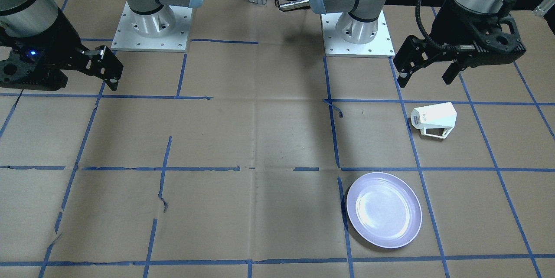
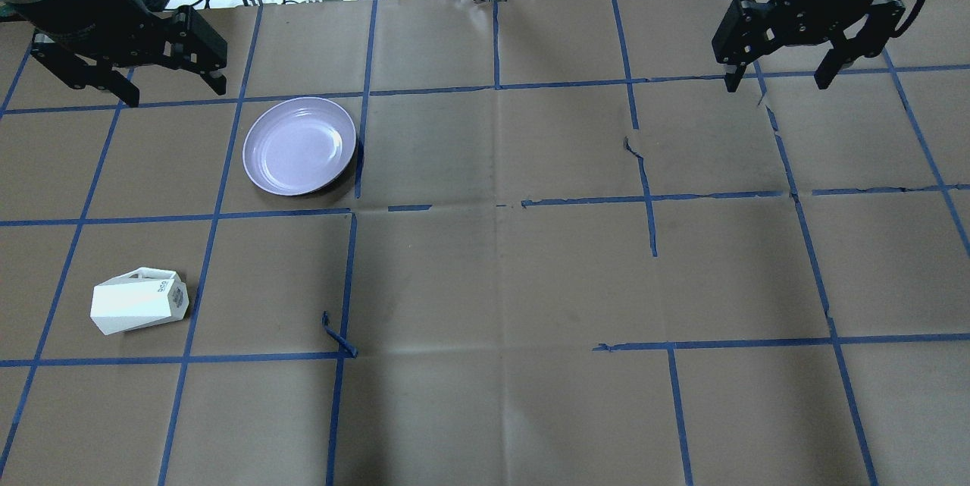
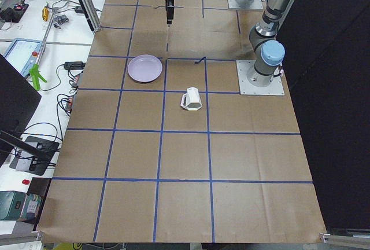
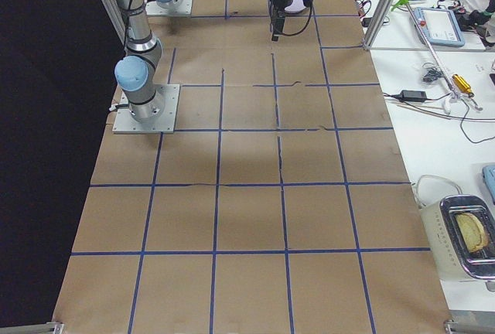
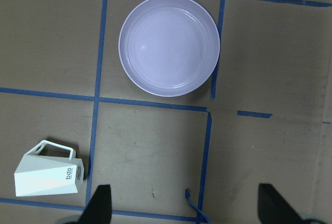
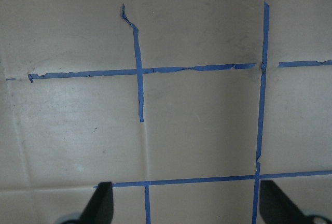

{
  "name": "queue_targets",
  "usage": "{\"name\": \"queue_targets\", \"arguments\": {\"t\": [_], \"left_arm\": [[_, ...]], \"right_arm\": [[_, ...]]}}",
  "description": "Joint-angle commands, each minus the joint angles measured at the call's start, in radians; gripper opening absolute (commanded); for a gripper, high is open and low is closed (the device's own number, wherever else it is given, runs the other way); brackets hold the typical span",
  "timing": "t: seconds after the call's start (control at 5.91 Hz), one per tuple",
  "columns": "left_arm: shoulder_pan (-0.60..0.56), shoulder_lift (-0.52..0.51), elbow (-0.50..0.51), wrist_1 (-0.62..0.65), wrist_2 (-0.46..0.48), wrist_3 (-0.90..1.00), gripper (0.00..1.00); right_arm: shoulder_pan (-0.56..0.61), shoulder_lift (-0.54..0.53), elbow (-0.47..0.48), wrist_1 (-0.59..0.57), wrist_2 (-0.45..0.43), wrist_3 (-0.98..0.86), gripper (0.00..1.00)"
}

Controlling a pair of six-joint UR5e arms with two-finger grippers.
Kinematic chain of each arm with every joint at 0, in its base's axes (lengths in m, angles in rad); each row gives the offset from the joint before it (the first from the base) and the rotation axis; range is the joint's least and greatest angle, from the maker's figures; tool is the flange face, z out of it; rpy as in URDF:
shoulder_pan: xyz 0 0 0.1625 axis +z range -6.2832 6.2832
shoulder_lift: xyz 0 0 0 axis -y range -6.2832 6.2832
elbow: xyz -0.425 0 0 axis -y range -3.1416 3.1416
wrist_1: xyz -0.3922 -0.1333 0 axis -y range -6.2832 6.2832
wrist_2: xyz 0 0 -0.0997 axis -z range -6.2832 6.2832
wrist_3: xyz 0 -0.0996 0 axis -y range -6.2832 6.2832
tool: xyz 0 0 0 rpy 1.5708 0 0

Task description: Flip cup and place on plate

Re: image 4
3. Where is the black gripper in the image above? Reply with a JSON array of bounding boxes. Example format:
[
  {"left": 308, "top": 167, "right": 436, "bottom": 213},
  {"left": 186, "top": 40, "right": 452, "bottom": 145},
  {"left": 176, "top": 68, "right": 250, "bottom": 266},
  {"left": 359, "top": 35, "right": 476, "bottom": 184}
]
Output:
[{"left": 269, "top": 0, "right": 293, "bottom": 42}]

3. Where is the black power adapter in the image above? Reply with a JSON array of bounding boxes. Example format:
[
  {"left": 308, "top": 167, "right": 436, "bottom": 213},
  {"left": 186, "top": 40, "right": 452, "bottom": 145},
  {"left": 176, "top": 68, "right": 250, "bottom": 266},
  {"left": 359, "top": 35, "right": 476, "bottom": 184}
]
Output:
[{"left": 399, "top": 90, "right": 428, "bottom": 103}]

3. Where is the blue teach pendant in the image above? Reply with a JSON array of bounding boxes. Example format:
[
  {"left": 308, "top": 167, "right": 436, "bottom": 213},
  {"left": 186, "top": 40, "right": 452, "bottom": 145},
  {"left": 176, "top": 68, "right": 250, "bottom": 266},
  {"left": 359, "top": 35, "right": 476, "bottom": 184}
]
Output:
[{"left": 413, "top": 8, "right": 465, "bottom": 47}]

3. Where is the long reacher grabber tool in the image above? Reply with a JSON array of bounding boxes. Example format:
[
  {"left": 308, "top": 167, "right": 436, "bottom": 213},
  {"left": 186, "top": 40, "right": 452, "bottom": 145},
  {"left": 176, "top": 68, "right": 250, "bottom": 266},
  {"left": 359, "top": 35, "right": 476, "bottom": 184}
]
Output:
[{"left": 392, "top": 0, "right": 483, "bottom": 111}]

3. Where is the bread slice in toaster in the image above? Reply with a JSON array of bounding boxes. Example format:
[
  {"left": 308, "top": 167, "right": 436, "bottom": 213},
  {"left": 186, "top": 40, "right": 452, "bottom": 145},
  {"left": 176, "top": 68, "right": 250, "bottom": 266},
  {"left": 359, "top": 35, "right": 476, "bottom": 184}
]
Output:
[{"left": 456, "top": 213, "right": 489, "bottom": 253}]

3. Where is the cream toaster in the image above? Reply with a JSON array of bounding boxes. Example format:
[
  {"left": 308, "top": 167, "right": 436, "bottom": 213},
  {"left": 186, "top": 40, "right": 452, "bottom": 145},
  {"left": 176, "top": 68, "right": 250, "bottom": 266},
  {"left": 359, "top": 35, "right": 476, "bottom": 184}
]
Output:
[{"left": 419, "top": 194, "right": 494, "bottom": 285}]

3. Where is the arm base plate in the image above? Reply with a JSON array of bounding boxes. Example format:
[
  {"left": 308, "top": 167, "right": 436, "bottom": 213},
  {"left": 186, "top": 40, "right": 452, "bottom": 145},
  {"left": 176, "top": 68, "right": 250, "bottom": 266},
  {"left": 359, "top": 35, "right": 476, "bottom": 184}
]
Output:
[
  {"left": 112, "top": 84, "right": 180, "bottom": 134},
  {"left": 146, "top": 0, "right": 193, "bottom": 17}
]

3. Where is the aluminium frame post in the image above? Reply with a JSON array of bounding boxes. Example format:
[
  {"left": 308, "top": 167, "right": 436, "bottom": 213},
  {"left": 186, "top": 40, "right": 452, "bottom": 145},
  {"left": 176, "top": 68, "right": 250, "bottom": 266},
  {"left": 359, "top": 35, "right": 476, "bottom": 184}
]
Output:
[{"left": 363, "top": 0, "right": 392, "bottom": 50}]

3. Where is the yellow handled tool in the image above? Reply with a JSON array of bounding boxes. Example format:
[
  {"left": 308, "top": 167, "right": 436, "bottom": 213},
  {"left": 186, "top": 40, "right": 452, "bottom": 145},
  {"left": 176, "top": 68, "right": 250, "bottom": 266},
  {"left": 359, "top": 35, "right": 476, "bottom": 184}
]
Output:
[{"left": 452, "top": 74, "right": 474, "bottom": 97}]

